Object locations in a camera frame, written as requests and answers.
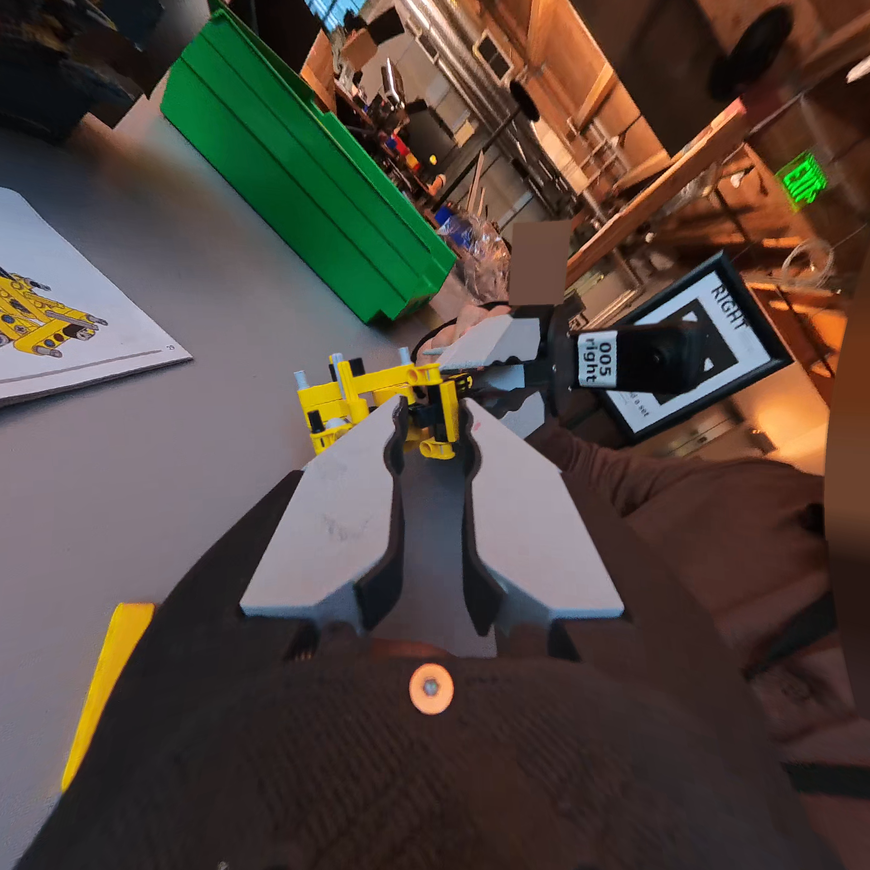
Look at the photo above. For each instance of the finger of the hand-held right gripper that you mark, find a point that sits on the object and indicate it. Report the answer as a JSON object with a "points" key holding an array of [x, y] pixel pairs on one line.
{"points": [[527, 414], [496, 343]]}

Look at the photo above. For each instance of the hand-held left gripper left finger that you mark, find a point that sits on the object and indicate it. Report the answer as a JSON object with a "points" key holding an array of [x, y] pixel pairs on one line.
{"points": [[326, 530]]}

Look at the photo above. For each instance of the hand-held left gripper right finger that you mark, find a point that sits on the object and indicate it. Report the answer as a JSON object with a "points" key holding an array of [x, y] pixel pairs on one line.
{"points": [[537, 537]]}

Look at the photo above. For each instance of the yellow black lego model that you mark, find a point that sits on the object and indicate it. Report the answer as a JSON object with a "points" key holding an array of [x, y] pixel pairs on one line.
{"points": [[380, 384]]}

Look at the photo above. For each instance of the person's right forearm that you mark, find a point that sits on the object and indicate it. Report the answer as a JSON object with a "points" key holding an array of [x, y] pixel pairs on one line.
{"points": [[646, 476]]}

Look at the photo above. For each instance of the lego instruction booklet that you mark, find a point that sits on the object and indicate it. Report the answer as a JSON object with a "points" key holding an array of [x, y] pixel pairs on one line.
{"points": [[68, 306]]}

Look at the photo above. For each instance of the person's right hand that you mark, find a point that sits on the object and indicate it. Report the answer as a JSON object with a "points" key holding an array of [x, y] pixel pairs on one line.
{"points": [[462, 326]]}

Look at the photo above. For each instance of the clear plastic bag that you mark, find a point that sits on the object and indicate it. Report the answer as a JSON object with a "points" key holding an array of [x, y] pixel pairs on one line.
{"points": [[482, 251]]}

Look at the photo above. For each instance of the green exit sign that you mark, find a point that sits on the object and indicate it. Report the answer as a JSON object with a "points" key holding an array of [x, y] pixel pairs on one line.
{"points": [[802, 180]]}

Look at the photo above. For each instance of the green plastic bin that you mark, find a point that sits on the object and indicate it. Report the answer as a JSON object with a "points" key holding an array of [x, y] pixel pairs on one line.
{"points": [[306, 170]]}

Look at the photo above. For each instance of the yellow flat plastic piece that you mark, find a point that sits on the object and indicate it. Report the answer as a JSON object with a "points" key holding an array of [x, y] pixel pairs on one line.
{"points": [[109, 680]]}

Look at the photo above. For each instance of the person's brown clothing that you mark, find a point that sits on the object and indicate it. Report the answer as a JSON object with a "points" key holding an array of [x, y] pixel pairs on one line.
{"points": [[795, 720]]}

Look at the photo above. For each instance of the black round lamp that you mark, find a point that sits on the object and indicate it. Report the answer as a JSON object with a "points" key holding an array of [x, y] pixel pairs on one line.
{"points": [[751, 51]]}

